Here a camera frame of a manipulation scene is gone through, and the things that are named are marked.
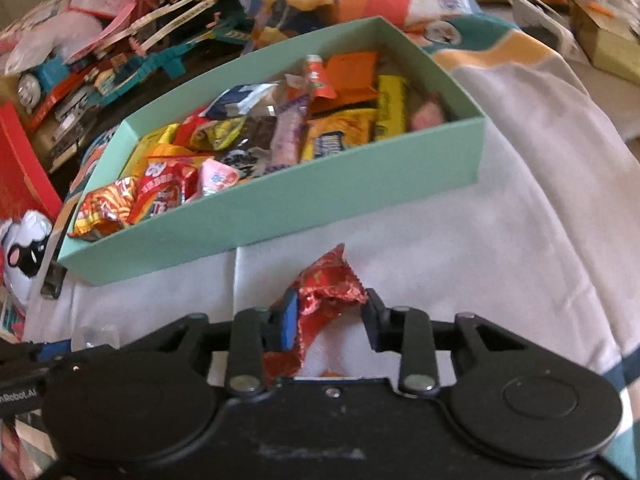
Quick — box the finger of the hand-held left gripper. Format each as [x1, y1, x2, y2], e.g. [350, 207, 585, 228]
[30, 340, 73, 364]

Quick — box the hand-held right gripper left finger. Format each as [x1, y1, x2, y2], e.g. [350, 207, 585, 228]
[125, 287, 301, 402]

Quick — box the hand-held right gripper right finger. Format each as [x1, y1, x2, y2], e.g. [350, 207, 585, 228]
[361, 287, 531, 401]

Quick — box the red shiny snack wrapper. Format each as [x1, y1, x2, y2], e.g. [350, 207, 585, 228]
[262, 242, 368, 378]

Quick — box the mint green cardboard box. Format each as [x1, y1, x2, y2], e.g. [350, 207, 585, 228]
[56, 16, 487, 286]

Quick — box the orange striped snack packet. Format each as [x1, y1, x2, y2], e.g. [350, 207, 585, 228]
[67, 177, 140, 242]

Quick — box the pink candy packet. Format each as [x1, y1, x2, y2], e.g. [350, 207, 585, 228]
[197, 158, 241, 198]

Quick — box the red blue snack packet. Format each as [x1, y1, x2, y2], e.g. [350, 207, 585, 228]
[127, 160, 198, 223]

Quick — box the pink purple snack stick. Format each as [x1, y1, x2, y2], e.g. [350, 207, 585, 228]
[270, 95, 308, 168]

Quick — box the clear packet of brown snack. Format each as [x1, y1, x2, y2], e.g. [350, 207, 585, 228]
[220, 115, 281, 181]

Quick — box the yellow green snack packet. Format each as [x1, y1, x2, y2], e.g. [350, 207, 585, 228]
[190, 117, 246, 151]

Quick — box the orange candy wrapper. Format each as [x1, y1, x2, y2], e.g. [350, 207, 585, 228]
[145, 142, 201, 161]

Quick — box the long yellow snack bar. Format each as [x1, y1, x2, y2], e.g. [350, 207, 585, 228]
[374, 75, 408, 142]

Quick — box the blue white snack packet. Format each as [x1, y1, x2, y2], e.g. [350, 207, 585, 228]
[205, 82, 278, 121]

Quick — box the small yellow snack packet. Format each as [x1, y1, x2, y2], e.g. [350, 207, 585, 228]
[120, 124, 181, 176]

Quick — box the orange snack tube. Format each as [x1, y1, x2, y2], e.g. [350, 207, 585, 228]
[305, 55, 337, 101]

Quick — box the black white plush toy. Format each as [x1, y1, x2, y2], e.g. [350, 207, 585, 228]
[0, 210, 55, 306]

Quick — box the red gift box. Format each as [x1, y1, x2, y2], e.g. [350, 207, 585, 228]
[0, 102, 63, 223]

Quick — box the printed blanket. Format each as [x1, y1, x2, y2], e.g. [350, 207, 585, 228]
[22, 12, 640, 480]

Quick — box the blue toy train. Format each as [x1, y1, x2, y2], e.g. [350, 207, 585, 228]
[16, 57, 66, 111]

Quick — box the toy track set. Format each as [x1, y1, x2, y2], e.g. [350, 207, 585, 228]
[30, 0, 256, 151]

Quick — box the gold box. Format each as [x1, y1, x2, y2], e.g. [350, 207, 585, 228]
[570, 0, 640, 86]

